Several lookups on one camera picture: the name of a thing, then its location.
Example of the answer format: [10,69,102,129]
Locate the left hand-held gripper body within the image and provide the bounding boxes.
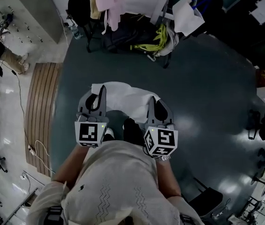
[74,112,110,148]

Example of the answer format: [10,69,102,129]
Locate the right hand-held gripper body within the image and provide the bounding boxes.
[143,123,179,159]

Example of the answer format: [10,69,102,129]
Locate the person's right forearm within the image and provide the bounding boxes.
[155,158,182,198]

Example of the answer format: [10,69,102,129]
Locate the person's left forearm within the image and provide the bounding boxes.
[52,145,93,188]

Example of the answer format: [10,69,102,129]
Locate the person's white shoe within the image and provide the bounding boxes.
[105,127,115,139]

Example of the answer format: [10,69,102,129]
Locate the person's black trousers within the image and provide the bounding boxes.
[102,118,145,147]

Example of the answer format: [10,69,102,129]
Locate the brown ribbed floor ramp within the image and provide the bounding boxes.
[24,62,64,179]

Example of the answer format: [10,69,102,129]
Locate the person's cream knit sweater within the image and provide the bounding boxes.
[26,141,206,225]

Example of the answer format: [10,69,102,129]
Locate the small white power adapter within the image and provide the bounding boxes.
[27,144,37,156]

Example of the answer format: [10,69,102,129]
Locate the yellow-green bag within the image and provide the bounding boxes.
[130,23,168,56]

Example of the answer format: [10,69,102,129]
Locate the black bag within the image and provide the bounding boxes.
[102,13,161,54]

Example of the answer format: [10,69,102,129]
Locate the clear water bottle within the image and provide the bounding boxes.
[68,23,83,40]

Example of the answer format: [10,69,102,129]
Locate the black hanging backpack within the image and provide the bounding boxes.
[67,0,91,28]

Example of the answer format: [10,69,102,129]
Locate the pink garment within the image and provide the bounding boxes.
[94,0,128,35]

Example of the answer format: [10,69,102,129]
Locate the gray cabinet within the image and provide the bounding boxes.
[8,0,64,45]

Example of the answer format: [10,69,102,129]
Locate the white hanging garment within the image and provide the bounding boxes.
[122,0,171,25]

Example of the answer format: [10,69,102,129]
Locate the white floor cable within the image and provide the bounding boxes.
[32,139,56,174]

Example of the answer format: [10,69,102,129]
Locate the thin black floor cable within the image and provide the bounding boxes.
[0,61,33,148]

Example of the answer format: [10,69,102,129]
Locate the white tote bag blue handles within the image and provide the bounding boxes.
[171,0,206,37]

